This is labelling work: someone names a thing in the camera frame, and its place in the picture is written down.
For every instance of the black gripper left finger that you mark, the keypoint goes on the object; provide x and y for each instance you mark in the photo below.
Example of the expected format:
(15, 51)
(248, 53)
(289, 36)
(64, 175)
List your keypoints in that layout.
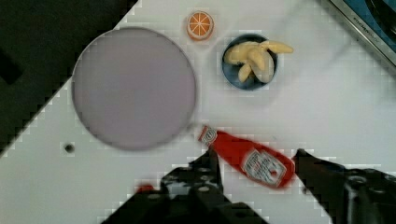
(187, 195)

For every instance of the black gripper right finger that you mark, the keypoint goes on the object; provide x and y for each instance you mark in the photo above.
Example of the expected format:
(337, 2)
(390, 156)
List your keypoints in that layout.
(349, 196)

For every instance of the red plush ketchup bottle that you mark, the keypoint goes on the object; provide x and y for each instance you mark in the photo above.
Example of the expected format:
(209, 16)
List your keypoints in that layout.
(255, 161)

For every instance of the red strawberry toy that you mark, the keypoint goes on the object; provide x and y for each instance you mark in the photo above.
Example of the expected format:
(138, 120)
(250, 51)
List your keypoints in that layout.
(143, 188)

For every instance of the blue bowl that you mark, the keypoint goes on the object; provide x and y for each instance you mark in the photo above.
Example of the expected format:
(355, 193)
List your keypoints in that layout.
(230, 71)

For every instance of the yellow plush banana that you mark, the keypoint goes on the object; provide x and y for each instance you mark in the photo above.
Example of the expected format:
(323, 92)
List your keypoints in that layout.
(254, 59)

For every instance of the orange slice toy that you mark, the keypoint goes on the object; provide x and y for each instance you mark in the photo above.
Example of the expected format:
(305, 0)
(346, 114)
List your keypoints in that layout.
(200, 26)

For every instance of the silver toaster oven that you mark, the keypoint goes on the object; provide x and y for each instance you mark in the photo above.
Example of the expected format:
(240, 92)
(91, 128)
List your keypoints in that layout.
(372, 22)

